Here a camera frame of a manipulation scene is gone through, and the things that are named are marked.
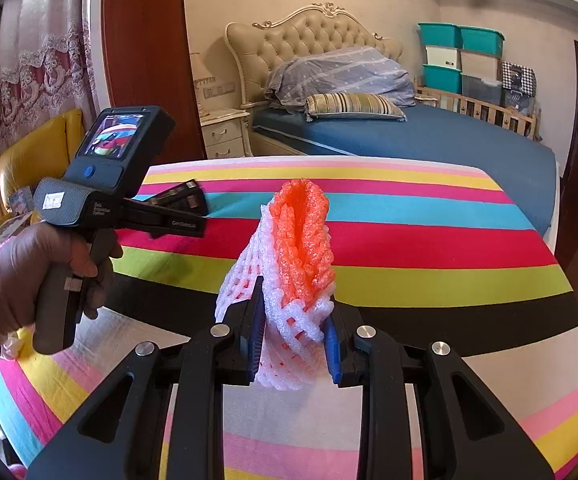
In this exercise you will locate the gold striped pillow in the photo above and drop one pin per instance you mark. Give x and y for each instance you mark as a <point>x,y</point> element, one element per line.
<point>354,105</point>

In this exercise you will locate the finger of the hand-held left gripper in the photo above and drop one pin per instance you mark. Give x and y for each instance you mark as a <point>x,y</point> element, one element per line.
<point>184,204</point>
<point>181,187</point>

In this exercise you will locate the pink lace curtain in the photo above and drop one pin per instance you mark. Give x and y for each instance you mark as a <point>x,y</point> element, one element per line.
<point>49,60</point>

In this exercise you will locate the black white checkered bag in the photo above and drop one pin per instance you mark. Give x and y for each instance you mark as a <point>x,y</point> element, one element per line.
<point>519,76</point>

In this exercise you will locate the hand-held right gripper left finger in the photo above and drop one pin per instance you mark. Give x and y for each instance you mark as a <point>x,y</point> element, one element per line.
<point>256,340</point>

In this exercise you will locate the white flat box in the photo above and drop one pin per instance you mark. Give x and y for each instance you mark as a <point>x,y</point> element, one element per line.
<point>4,232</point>

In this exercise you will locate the yellow leather armchair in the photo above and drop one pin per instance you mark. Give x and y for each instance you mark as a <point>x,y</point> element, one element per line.
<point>34,155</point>

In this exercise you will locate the stack of storage boxes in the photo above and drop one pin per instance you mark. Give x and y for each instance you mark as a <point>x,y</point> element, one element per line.
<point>441,77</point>

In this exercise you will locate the colourful striped blanket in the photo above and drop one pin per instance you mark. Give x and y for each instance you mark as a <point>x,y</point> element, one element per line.
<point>419,260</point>

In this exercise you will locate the white nightstand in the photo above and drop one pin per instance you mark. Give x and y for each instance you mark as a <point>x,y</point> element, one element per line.
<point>224,135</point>

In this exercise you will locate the grey blue duvet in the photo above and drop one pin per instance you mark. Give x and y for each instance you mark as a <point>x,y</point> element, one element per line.
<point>339,70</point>

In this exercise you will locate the person's left hand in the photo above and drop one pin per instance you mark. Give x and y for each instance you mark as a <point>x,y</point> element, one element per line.
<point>19,270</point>

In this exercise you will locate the small blue white box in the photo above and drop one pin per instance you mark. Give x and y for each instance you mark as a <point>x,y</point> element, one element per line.
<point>18,200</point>

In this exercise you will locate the orange foam fruit net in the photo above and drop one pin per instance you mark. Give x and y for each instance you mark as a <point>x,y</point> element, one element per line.
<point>304,230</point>

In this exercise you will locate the wall switch panel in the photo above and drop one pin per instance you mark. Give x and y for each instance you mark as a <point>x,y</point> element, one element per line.
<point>219,91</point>

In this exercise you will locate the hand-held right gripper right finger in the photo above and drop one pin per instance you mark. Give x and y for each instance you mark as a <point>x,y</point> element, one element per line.
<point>331,345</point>

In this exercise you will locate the brown wooden panel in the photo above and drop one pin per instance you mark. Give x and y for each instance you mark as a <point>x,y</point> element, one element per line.
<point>144,35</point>

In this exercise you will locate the dark grey bag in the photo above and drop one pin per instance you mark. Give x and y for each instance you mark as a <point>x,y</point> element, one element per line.
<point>518,101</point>

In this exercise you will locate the beige tufted headboard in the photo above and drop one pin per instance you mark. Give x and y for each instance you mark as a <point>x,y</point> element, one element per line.
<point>314,35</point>

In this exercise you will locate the white foam fruit net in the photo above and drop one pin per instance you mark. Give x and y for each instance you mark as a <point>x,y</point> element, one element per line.
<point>289,320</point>

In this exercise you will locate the blue bed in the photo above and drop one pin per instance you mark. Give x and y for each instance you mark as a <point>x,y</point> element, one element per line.
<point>444,140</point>

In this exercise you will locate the wooden crib rail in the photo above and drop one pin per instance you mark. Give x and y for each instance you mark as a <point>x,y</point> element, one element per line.
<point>484,110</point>

